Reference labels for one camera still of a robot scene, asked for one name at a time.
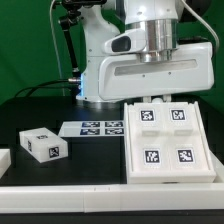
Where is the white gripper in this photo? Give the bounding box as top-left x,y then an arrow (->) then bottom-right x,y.
99,42 -> 214,101

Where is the white cabinet body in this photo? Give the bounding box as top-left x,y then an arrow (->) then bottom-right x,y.
124,102 -> 216,184

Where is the white cabinet top block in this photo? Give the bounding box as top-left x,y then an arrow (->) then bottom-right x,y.
19,128 -> 68,163

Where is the white cabinet door panel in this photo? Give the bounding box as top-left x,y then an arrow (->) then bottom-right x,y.
164,103 -> 208,171
129,103 -> 164,172

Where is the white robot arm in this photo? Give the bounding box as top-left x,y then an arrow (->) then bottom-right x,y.
77,0 -> 219,103

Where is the white left fence piece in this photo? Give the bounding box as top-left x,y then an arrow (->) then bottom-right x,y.
0,149 -> 11,178

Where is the black cable bundle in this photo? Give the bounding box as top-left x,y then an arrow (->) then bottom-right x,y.
13,77 -> 82,98

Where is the white flat marker base plate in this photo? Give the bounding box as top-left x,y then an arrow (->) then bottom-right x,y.
58,120 -> 124,137

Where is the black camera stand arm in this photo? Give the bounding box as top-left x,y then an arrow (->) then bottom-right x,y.
54,0 -> 108,79

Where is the white thin cable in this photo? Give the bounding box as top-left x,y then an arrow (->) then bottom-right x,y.
49,0 -> 66,97

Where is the white front fence rail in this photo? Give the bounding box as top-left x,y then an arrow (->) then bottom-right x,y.
0,182 -> 224,213

